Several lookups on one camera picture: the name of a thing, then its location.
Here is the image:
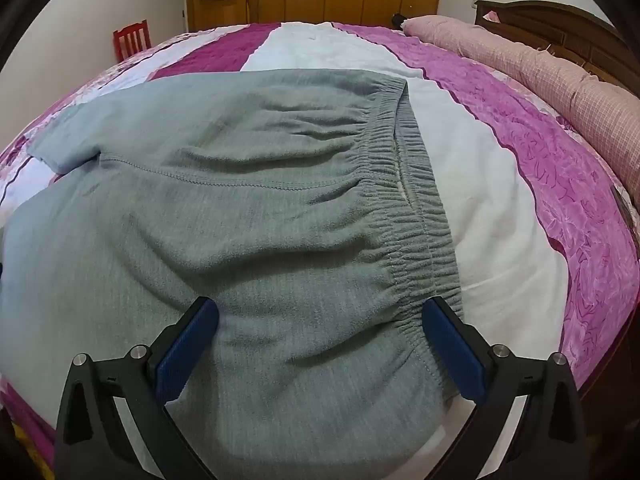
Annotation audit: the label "red wooden chair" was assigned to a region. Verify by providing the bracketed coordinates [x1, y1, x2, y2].
[112, 19, 152, 63]

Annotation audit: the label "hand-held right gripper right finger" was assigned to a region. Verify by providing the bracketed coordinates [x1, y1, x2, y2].
[421, 296, 588, 480]

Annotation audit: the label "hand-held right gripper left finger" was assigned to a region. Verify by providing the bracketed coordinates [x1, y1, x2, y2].
[54, 296, 219, 480]

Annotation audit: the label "wooden bed headboard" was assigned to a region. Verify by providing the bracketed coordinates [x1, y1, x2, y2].
[473, 0, 640, 101]

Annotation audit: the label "grey pants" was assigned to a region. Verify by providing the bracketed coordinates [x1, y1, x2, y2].
[0, 67, 463, 461]

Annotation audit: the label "long pink checked pillow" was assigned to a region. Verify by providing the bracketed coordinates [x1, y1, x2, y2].
[402, 16, 640, 186]

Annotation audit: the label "purple floral blanket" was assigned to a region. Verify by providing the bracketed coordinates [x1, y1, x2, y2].
[0, 21, 640, 480]

